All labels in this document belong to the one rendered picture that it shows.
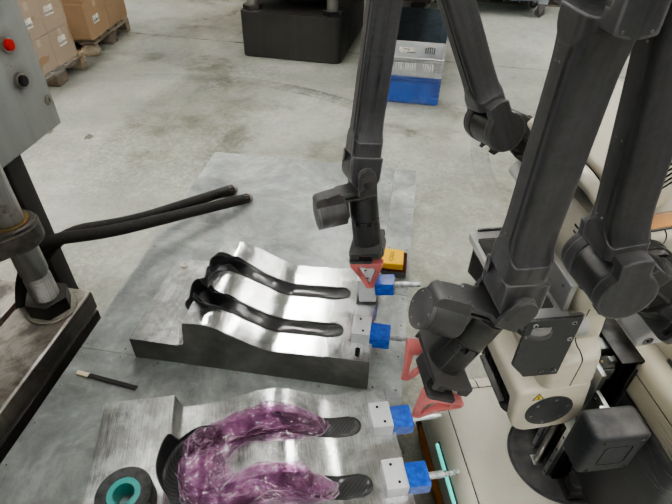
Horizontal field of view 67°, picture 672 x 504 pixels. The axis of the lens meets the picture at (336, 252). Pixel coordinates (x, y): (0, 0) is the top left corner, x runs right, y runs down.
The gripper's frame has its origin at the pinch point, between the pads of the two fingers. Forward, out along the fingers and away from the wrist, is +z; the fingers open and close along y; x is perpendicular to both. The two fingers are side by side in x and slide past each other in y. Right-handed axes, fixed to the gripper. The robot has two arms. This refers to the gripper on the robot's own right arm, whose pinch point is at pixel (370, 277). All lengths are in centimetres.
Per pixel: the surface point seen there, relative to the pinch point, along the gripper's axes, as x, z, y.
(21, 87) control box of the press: -79, -43, -15
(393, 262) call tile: 3.1, 7.9, -18.9
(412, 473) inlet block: 9.6, 14.3, 36.5
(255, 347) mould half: -21.5, 4.5, 17.9
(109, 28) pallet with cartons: -294, -28, -396
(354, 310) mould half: -3.4, 5.1, 4.8
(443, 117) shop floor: 19, 53, -299
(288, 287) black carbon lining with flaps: -19.1, 2.8, -0.6
